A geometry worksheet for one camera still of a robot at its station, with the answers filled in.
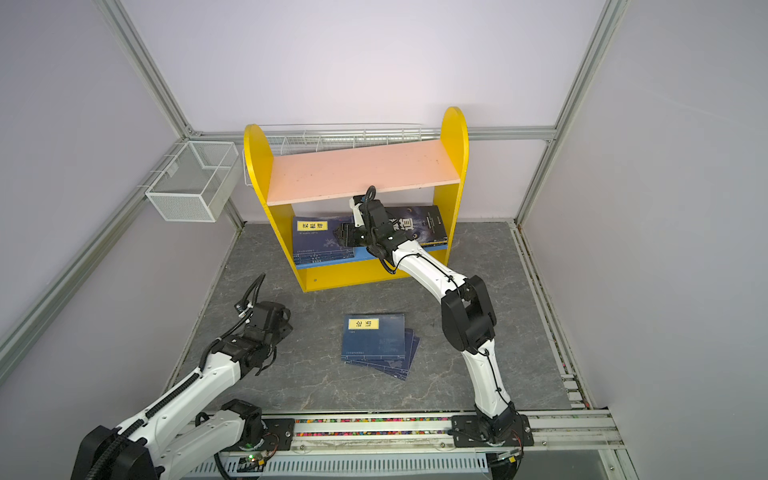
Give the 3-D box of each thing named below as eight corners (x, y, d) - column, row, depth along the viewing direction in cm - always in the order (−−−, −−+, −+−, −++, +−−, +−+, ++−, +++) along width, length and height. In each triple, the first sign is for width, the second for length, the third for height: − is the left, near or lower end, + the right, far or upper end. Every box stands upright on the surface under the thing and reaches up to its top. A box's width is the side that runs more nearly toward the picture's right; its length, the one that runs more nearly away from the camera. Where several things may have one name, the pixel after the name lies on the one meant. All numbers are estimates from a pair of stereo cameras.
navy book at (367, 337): (340, 361, 87) (338, 356, 84) (345, 320, 96) (343, 313, 92) (405, 361, 87) (405, 355, 84) (404, 319, 96) (404, 313, 92)
